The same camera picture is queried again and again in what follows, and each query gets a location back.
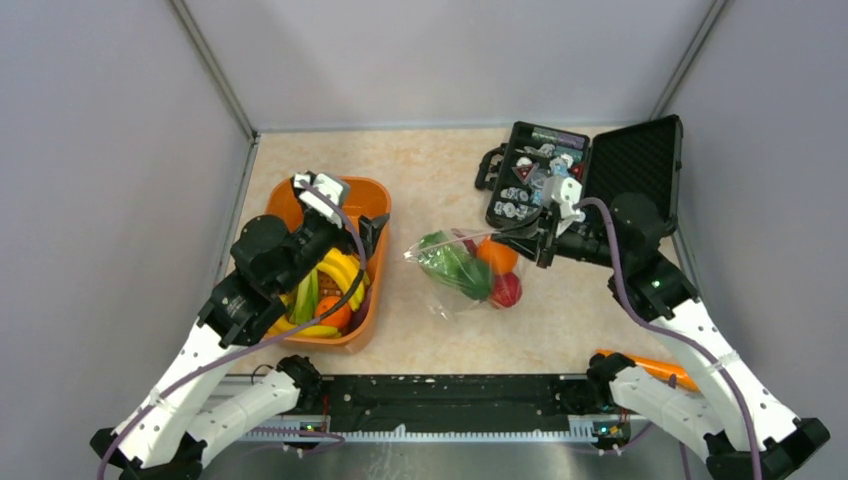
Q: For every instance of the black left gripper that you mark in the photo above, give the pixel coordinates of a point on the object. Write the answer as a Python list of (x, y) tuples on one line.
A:
[(370, 229)]

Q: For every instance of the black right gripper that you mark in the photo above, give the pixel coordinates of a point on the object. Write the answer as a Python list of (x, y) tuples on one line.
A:
[(527, 243)]

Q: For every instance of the green lime toy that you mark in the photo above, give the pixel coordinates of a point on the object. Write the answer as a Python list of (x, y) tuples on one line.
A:
[(475, 280)]

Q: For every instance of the orange plastic bin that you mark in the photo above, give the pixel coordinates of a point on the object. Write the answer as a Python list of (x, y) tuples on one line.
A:
[(367, 198)]

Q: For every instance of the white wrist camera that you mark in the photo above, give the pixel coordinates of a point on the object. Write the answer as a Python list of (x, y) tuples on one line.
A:
[(561, 194), (323, 193)]

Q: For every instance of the black poker chip case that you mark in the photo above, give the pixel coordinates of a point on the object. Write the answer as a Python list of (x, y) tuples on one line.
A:
[(645, 158)]

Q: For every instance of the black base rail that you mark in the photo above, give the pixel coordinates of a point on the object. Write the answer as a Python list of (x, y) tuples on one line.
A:
[(501, 403)]

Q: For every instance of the clear zip top bag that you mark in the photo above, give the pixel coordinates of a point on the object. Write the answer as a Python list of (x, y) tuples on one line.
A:
[(448, 302)]

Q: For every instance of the yellow banana toy front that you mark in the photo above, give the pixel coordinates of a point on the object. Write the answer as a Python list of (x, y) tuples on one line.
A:
[(320, 331)]

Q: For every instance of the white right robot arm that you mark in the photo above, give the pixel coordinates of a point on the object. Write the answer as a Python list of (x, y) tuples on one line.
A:
[(733, 423)]

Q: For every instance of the red apple toy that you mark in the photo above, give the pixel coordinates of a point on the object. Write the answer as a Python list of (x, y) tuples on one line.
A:
[(507, 291)]

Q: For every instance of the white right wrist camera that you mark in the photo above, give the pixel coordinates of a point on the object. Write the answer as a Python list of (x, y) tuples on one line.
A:
[(561, 194)]

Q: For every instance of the green napa cabbage toy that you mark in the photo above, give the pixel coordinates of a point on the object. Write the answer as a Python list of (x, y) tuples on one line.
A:
[(441, 259)]

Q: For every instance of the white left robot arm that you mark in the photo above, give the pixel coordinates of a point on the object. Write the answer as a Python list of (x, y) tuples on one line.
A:
[(171, 435)]

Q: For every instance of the orange fruit toy front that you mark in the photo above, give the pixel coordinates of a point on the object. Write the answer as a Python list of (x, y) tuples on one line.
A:
[(339, 319)]

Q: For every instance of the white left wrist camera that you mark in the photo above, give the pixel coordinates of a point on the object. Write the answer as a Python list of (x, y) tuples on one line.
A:
[(323, 193)]

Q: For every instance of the yellow banana bunch toy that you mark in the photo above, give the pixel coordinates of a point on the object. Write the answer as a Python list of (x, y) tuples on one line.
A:
[(342, 269)]

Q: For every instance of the orange carrot toy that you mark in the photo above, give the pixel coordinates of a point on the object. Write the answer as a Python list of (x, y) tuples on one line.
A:
[(656, 368)]

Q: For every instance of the orange fruit toy back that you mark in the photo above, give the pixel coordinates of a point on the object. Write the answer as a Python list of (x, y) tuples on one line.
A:
[(500, 258)]

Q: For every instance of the orange fruit toy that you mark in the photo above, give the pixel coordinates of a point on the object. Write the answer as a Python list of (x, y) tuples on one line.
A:
[(339, 319), (500, 258)]

